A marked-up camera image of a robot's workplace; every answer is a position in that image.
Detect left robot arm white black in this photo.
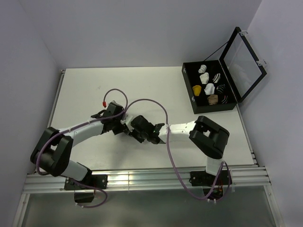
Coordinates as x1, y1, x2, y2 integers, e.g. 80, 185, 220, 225
30, 101, 124, 189

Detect white rolled sock lower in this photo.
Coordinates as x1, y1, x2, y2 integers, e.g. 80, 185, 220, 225
204, 83, 215, 95

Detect dark colourful striped rolled sock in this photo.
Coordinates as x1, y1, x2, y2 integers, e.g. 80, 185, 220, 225
220, 95, 228, 104

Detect black storage box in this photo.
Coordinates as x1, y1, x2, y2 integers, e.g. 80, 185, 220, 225
182, 60, 237, 114

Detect brown rolled sock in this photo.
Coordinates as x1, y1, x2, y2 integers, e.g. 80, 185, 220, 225
207, 95, 219, 105

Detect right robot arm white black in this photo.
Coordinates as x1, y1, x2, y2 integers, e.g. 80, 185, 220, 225
125, 115, 230, 184

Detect aluminium frame rail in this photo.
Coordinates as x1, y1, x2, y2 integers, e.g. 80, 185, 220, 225
12, 165, 271, 227

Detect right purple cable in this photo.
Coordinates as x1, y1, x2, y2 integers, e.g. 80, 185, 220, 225
122, 98, 232, 201

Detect black electronics box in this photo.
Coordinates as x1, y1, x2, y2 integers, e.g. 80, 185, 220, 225
74, 192, 95, 203

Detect purple cable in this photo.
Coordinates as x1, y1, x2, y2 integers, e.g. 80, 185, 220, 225
35, 88, 129, 209
122, 98, 232, 201

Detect black white striped rolled sock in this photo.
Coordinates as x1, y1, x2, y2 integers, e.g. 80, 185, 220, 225
213, 73, 221, 84

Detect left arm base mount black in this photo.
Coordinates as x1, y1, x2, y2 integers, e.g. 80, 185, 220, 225
64, 174, 108, 191

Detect white rolled sock upper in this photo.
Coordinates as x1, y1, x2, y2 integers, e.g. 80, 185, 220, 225
200, 72, 209, 84

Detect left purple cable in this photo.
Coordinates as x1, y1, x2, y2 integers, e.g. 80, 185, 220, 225
35, 88, 129, 209

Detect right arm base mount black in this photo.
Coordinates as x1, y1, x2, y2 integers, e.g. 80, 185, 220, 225
189, 170, 232, 187

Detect glass box lid black frame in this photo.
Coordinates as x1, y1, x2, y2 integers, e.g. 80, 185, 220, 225
219, 26, 267, 103

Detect yellow sock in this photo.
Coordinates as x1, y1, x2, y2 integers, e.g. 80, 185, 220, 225
192, 85, 202, 96

